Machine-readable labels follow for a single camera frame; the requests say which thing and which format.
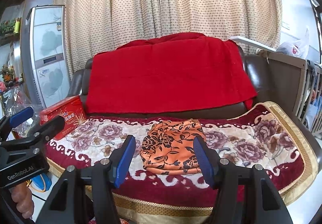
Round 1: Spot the orange floral cloth garment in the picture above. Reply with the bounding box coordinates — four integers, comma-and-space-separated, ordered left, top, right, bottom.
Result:
140, 119, 206, 175

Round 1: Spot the left hand holding gripper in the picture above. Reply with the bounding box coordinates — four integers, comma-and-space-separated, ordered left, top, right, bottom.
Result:
11, 183, 34, 219

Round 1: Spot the blue object on floor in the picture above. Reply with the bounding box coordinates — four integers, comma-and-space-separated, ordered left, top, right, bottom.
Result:
29, 173, 52, 193

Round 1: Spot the floral plush blanket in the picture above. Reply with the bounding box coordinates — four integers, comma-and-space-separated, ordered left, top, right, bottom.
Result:
46, 101, 319, 223

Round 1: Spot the red egg roll box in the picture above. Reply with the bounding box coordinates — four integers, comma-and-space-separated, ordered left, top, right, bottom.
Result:
39, 95, 87, 140

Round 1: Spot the white refrigerator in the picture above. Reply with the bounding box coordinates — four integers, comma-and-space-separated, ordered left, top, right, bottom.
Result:
24, 5, 70, 108

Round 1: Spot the wooden baby crib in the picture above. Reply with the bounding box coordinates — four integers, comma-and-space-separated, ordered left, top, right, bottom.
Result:
257, 50, 321, 136

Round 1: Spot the dark brown leather sofa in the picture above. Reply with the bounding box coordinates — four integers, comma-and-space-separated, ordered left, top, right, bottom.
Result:
67, 46, 322, 161

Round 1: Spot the red blanket on sofa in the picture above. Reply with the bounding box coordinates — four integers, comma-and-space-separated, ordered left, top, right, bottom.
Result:
85, 33, 257, 114

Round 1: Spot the white plastic bag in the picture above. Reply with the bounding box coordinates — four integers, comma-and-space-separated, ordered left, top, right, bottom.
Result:
276, 28, 310, 59

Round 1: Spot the beige dotted curtain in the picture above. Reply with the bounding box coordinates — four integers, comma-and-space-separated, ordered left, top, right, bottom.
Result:
54, 0, 282, 75

